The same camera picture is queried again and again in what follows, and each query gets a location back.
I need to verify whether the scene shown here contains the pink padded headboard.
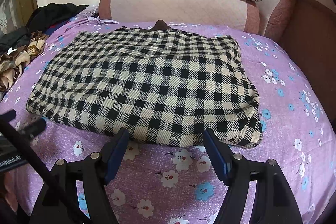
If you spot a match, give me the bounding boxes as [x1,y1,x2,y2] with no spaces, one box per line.
[98,0,260,34]

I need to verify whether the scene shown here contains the black cream checked shirt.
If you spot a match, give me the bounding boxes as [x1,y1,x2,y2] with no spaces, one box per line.
[26,27,263,148]

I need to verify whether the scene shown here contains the purple floral bed sheet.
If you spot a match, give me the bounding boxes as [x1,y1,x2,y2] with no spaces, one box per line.
[1,14,335,223]

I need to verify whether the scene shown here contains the brown beige patterned blanket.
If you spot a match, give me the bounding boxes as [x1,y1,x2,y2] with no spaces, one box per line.
[0,31,49,94]

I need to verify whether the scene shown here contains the wooden glass wardrobe door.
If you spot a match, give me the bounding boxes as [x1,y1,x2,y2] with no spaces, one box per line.
[1,0,38,36]

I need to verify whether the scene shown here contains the black garment pile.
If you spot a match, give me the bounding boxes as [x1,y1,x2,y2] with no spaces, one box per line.
[1,3,88,54]

